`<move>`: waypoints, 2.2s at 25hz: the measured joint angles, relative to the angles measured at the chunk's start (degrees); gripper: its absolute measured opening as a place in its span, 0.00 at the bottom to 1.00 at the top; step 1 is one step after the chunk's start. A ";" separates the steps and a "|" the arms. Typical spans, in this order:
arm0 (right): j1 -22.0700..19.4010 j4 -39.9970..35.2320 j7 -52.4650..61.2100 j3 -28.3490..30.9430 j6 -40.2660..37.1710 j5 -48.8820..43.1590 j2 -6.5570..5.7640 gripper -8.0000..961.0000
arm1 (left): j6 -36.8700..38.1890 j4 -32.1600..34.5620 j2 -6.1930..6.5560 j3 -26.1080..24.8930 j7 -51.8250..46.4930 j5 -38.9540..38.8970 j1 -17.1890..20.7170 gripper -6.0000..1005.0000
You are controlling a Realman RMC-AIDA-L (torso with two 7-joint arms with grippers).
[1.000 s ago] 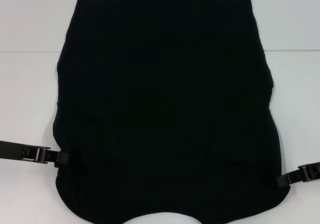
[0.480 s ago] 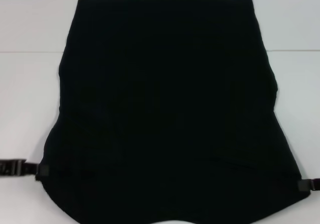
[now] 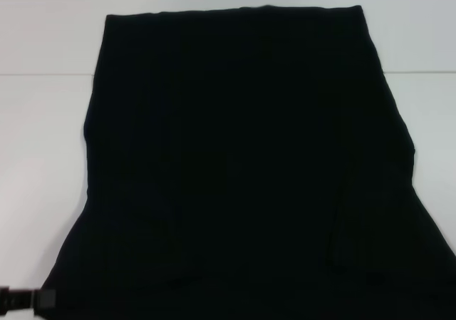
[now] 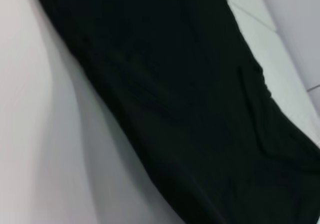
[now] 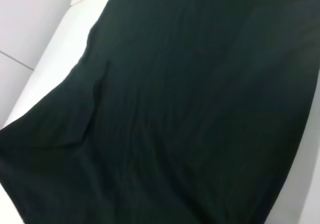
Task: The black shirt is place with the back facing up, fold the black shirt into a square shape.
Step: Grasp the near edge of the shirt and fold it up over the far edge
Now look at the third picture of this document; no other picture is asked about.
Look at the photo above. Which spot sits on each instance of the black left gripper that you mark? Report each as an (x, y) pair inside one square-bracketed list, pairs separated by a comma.
[(16, 298)]

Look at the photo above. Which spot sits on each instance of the black t-shirt with FREE print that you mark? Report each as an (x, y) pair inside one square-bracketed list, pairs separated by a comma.
[(231, 156)]

